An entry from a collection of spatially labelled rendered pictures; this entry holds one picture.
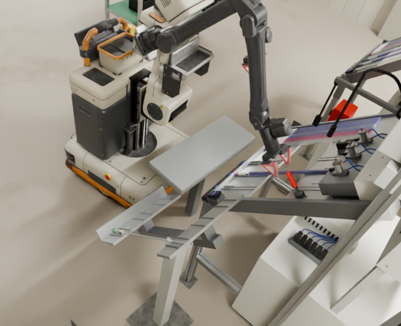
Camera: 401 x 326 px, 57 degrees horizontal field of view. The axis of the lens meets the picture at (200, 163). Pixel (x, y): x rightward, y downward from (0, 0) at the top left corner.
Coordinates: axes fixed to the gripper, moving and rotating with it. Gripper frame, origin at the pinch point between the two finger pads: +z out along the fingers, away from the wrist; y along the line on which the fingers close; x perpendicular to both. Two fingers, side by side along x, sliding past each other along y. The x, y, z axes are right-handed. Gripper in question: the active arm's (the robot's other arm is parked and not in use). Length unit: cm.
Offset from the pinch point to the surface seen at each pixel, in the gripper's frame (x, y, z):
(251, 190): 8.6, -12.6, 2.3
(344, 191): -34.6, -17.1, -0.5
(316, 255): -5.3, -6.4, 39.5
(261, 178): 9.4, -3.5, 2.4
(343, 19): 139, 388, 0
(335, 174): -30.5, -12.3, -4.1
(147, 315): 75, -54, 54
